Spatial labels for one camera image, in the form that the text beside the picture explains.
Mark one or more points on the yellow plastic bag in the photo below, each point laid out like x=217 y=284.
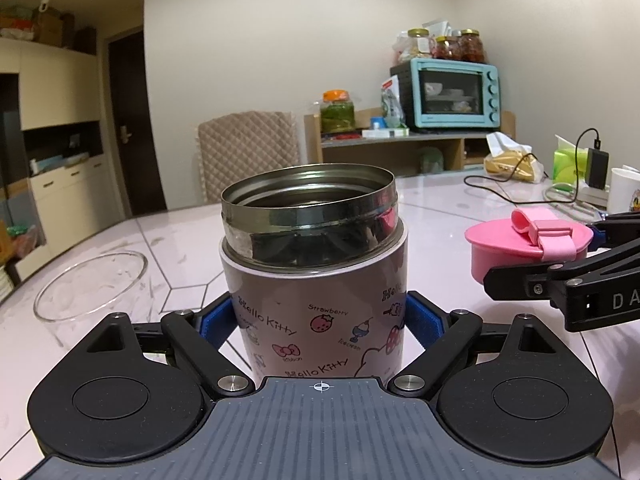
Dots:
x=515 y=162

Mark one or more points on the white and red package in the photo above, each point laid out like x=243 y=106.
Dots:
x=392 y=102

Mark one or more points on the white security camera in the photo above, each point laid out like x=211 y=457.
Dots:
x=45 y=4

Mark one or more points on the orange-lidded green pickle jar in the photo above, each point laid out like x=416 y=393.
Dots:
x=337 y=115

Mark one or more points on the black power adapter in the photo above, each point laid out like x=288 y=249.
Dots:
x=597 y=167

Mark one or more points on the cream and black cabinet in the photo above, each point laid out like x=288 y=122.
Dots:
x=55 y=110

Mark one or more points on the light blue toaster oven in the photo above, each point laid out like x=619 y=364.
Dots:
x=445 y=95

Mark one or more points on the beige quilted chair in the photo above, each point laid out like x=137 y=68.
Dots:
x=250 y=155

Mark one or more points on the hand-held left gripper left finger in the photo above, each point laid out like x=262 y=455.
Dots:
x=214 y=322

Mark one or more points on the green tissue box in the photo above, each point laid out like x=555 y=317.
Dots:
x=567 y=165

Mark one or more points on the dark brown door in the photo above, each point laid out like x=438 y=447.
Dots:
x=135 y=125

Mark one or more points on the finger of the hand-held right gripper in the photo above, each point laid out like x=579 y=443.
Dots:
x=520 y=282
x=617 y=230

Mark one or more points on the jar with green lid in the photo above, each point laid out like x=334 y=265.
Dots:
x=419 y=44

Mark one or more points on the pink printed steel bottle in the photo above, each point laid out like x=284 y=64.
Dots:
x=310 y=305

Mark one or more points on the large jar of red preserves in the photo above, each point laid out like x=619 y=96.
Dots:
x=471 y=46

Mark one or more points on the pink bottle cap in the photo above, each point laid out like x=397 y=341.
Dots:
x=505 y=245

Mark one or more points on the white cup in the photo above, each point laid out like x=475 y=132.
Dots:
x=625 y=192

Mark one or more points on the white flat box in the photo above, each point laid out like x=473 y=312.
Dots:
x=385 y=133

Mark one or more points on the wooden shelf unit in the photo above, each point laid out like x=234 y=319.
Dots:
x=400 y=152

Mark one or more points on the cardboard boxes on cabinet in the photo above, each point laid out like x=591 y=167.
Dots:
x=50 y=30

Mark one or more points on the small jar of red preserves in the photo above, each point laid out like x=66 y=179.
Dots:
x=447 y=49

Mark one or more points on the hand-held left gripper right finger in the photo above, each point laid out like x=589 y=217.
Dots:
x=426 y=321

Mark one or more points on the clear dimpled glass cup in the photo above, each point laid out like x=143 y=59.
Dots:
x=75 y=300

